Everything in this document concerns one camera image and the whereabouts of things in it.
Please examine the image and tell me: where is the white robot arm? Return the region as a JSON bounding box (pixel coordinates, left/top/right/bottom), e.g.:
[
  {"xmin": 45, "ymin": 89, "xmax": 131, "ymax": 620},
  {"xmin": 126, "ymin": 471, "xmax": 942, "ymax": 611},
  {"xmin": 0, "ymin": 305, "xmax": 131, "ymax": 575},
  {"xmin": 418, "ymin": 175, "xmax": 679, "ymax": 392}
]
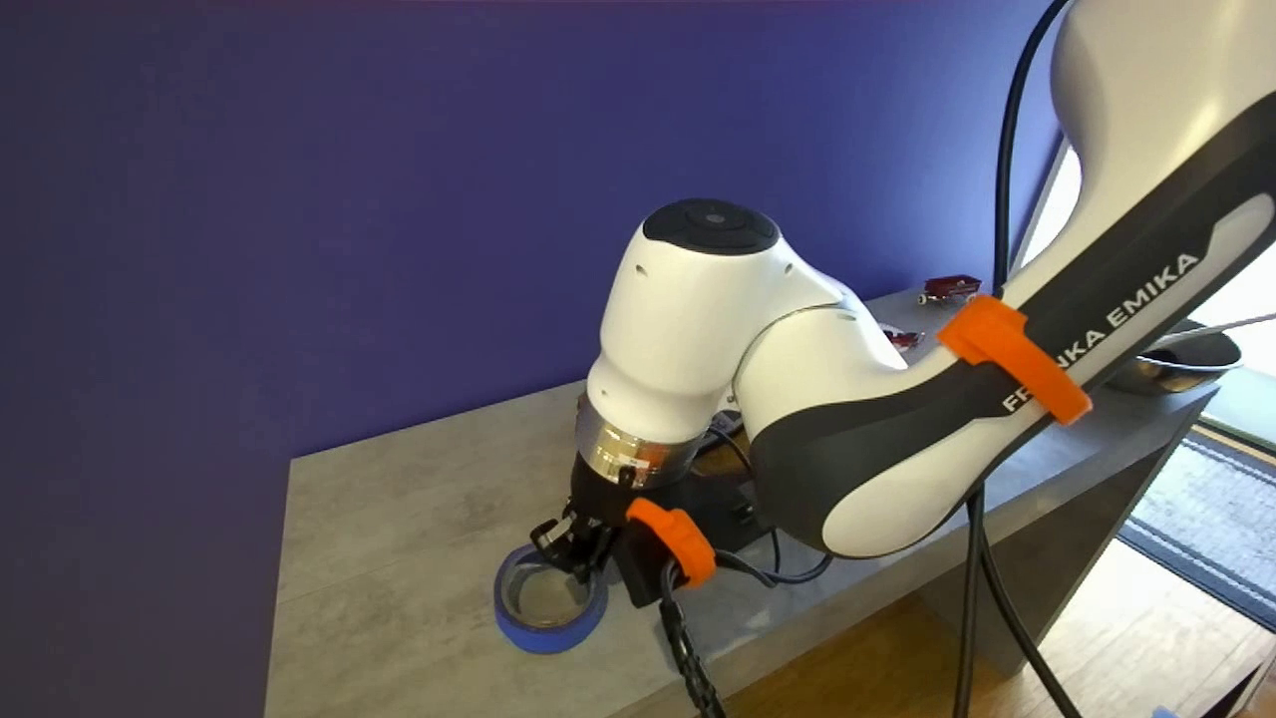
[{"xmin": 533, "ymin": 0, "xmax": 1276, "ymax": 600}]

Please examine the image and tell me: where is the blue masking tape roll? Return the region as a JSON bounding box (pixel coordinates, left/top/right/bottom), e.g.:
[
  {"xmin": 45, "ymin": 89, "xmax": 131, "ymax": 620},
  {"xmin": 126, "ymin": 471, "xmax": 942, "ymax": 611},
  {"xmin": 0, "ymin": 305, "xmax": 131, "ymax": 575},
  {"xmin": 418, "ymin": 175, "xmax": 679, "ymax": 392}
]
[{"xmin": 494, "ymin": 547, "xmax": 607, "ymax": 655}]

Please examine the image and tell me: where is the grey floor mat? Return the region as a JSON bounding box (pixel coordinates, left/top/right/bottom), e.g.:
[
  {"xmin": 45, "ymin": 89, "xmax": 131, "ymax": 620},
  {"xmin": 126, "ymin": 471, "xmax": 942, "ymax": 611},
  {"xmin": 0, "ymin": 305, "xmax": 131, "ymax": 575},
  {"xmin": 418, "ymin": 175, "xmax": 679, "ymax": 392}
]
[{"xmin": 1119, "ymin": 430, "xmax": 1276, "ymax": 631}]

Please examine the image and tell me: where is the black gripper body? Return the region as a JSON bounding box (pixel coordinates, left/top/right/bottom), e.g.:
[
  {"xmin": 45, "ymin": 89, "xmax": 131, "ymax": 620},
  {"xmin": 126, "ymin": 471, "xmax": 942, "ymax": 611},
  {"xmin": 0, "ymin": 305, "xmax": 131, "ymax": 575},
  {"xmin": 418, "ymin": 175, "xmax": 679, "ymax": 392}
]
[{"xmin": 567, "ymin": 459, "xmax": 756, "ymax": 606}]

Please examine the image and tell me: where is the silver metal bowl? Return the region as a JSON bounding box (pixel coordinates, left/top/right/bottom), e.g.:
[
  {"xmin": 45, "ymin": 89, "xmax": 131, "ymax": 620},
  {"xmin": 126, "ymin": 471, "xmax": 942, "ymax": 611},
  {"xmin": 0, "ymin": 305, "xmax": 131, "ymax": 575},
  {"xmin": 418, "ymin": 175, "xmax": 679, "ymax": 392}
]
[{"xmin": 1113, "ymin": 329, "xmax": 1241, "ymax": 396}]

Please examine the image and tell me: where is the dark red box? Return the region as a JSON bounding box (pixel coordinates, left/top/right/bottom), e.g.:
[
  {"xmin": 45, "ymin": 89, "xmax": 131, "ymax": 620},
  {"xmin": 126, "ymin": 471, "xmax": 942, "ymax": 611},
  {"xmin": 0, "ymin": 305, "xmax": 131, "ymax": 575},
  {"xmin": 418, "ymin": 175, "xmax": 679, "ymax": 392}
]
[{"xmin": 921, "ymin": 273, "xmax": 982, "ymax": 305}]

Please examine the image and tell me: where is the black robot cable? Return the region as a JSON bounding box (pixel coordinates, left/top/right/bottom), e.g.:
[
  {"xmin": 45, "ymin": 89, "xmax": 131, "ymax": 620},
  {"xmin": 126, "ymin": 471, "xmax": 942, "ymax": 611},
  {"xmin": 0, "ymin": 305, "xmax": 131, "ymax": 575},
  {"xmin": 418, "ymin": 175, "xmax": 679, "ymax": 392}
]
[{"xmin": 654, "ymin": 0, "xmax": 1088, "ymax": 718}]

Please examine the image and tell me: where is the silver utensil in bowl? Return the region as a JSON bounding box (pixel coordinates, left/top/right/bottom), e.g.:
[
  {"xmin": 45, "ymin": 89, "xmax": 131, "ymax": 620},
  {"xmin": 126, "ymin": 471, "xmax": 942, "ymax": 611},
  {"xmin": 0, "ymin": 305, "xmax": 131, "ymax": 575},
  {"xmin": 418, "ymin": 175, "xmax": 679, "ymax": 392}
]
[{"xmin": 1212, "ymin": 312, "xmax": 1276, "ymax": 329}]

